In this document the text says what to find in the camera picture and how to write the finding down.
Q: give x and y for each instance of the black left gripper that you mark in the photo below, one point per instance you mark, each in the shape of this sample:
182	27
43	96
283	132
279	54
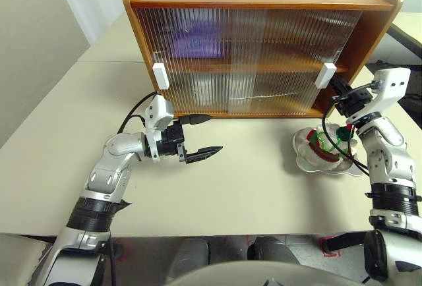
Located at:
173	139

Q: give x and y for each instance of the white box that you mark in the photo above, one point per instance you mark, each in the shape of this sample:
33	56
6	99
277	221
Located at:
324	75

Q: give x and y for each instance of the grey robot torso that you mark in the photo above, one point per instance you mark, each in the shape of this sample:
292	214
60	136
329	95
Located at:
247	276

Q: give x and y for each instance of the white plastic jar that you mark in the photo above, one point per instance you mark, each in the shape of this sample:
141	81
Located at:
204	91

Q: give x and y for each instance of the black table base bar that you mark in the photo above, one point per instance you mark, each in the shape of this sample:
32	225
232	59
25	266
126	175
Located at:
346	241

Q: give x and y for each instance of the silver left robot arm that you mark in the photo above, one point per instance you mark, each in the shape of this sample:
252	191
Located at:
115	147

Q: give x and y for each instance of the beige table with black frame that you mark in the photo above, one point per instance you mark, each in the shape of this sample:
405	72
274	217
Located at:
412	22

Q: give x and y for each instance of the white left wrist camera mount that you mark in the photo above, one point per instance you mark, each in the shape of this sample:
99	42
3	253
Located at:
161	111

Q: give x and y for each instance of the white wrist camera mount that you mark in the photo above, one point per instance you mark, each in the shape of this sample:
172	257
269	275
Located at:
392	85
161	111

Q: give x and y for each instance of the white knitted toy green hat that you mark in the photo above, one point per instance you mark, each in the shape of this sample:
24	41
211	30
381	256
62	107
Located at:
316	154

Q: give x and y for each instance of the purple tissue pack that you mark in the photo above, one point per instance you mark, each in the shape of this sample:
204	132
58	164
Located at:
194	42

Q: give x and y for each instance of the beige worn pad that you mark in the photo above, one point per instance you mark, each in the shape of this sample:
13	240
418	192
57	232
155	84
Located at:
18	259

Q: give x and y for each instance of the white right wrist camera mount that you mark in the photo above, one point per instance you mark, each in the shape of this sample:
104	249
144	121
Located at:
392	85

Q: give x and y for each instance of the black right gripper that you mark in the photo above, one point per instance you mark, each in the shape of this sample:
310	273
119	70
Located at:
354	99

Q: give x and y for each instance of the ribbed clear sliding door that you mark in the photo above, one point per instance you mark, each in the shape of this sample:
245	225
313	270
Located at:
290	45
184	81

